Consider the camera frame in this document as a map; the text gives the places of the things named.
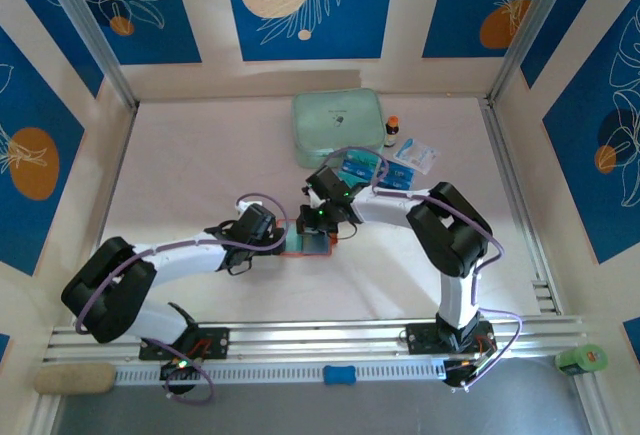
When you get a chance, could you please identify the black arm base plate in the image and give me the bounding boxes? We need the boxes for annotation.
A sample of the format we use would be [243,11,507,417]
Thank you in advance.
[405,321,496,356]
[138,327,231,362]

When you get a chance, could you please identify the white slotted cable duct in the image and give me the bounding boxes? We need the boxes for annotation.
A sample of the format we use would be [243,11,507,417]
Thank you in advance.
[114,358,449,386]

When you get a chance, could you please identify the teal credit card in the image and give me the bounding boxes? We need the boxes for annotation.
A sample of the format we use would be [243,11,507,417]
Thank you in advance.
[344,150,384,169]

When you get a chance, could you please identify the white blue sachet packet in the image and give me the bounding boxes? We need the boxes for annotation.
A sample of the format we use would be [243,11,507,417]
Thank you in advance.
[392,136,442,176]

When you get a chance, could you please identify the grey metal panel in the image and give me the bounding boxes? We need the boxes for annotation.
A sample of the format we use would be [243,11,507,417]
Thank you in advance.
[49,379,599,435]

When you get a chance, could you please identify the blue wipe packet left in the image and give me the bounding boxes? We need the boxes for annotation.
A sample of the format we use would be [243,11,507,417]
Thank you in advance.
[339,162,381,186]

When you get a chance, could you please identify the aluminium side rail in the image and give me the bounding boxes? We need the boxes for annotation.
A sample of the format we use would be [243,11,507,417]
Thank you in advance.
[69,102,139,329]
[479,97,566,316]

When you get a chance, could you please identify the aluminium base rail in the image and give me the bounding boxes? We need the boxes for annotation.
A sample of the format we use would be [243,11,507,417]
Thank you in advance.
[42,315,589,365]

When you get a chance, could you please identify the mint green zip pouch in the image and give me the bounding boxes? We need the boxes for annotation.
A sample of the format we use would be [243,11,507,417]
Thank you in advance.
[291,87,388,170]

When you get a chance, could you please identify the aluminium frame post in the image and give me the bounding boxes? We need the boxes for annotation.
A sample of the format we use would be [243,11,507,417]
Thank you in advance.
[487,0,585,106]
[37,0,140,109]

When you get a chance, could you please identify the black connector board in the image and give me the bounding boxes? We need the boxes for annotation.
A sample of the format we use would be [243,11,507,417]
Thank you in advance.
[158,358,202,396]
[443,357,497,390]

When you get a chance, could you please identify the beige sponge block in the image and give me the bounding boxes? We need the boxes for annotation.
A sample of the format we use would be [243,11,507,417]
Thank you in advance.
[33,362,117,396]

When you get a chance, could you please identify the small brown bottle orange cap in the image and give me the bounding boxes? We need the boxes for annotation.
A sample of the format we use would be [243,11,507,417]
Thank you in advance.
[383,115,401,149]

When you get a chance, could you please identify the orange card holder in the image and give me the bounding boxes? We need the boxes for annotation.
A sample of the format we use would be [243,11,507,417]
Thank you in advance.
[277,218,337,259]

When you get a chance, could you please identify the blue wipe packet right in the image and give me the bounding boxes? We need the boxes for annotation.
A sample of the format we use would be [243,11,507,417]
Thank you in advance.
[374,174,415,191]
[387,162,419,182]

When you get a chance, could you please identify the blue bone-shaped block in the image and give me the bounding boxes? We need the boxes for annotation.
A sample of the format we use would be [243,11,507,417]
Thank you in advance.
[322,364,357,386]

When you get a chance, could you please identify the blue wipe packet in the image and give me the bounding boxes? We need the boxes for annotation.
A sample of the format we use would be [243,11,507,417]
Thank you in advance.
[339,162,381,186]
[387,162,419,182]
[374,174,415,191]

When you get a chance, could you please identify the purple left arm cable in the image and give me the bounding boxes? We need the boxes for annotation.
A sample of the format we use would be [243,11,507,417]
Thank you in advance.
[74,192,290,405]

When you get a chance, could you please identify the green cylinder roll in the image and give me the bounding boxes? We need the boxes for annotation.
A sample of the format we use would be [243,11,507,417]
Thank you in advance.
[555,343,609,375]

